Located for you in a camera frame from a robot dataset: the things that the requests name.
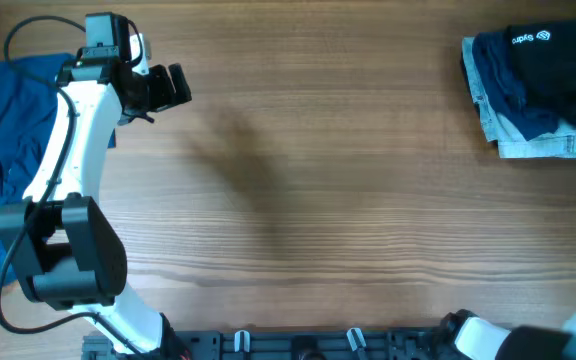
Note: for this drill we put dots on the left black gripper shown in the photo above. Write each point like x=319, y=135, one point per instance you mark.
x=166, y=86

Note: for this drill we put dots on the black t-shirt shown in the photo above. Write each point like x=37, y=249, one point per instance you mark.
x=544, y=57

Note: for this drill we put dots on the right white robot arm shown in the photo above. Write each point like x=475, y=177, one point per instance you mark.
x=472, y=337

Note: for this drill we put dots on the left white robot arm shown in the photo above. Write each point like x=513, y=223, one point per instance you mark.
x=58, y=242

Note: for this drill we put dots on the teal blue shirt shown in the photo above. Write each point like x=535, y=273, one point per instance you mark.
x=3, y=150

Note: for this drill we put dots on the navy blue folded garment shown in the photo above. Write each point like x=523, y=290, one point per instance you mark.
x=507, y=94

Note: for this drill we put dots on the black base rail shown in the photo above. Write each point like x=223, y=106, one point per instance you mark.
x=426, y=343

